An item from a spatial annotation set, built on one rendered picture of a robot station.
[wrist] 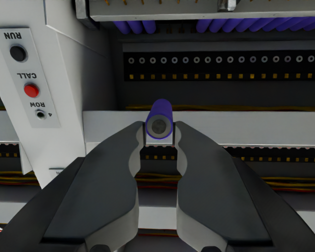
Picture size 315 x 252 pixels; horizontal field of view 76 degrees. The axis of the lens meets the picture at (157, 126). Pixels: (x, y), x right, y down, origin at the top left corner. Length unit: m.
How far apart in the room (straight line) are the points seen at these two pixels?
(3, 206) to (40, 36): 0.35
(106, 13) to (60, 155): 0.20
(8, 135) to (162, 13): 0.27
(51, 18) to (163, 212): 0.34
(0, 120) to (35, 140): 0.06
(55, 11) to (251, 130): 0.27
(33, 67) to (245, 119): 0.27
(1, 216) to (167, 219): 0.32
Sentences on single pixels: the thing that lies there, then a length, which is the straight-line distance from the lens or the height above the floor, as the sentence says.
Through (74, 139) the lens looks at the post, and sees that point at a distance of 0.31.
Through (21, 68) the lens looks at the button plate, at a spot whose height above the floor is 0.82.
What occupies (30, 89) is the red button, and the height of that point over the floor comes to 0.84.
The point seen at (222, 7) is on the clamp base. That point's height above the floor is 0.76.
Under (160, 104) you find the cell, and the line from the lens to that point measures 0.15.
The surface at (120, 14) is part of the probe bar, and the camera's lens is 0.28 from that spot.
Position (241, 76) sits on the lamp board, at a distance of 0.42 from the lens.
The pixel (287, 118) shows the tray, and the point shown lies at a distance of 0.31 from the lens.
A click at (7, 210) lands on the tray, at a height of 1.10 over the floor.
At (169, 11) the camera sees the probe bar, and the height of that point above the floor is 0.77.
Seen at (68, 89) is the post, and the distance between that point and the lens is 0.27.
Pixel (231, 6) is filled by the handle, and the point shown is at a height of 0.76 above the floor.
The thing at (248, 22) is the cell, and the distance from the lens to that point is 0.34.
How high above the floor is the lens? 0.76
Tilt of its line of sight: 31 degrees up
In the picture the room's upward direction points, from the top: 179 degrees clockwise
